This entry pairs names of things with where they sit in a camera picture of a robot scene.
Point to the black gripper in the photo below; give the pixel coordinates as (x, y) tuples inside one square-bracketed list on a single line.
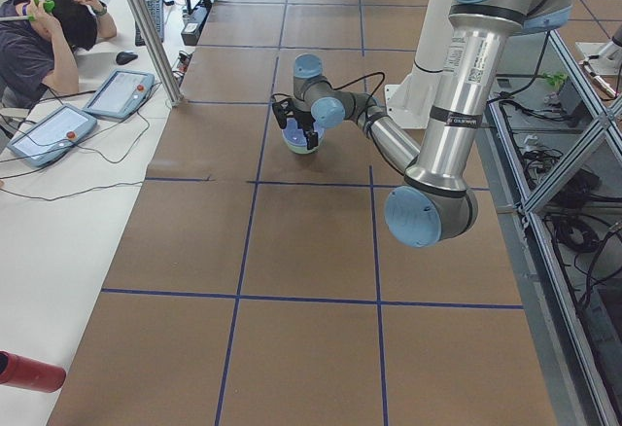
[(304, 120)]

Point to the blue bowl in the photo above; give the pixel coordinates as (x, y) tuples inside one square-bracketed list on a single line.
[(294, 135)]

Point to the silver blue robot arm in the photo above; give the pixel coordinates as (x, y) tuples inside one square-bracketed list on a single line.
[(434, 203)]

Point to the green bowl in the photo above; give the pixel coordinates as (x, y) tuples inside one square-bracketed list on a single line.
[(301, 150)]

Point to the far blue teach pendant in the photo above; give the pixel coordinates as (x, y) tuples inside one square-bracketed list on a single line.
[(120, 95)]

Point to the blue teach pendant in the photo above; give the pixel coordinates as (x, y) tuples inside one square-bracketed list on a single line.
[(52, 137), (120, 95)]

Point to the black computer mouse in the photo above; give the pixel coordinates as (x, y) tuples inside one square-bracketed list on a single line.
[(125, 57)]

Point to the near blue teach pendant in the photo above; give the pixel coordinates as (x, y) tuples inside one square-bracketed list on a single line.
[(52, 137)]

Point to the seated person dark shirt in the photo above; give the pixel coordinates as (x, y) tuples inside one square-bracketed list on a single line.
[(37, 48)]

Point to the green handheld tool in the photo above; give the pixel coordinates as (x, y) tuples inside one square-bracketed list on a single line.
[(48, 5)]

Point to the red cylinder bottle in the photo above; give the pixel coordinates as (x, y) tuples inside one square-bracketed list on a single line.
[(30, 374)]

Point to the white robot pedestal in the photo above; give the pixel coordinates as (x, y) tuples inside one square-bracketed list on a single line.
[(409, 103)]

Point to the aluminium frame post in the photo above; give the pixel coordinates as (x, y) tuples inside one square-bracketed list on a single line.
[(156, 50)]

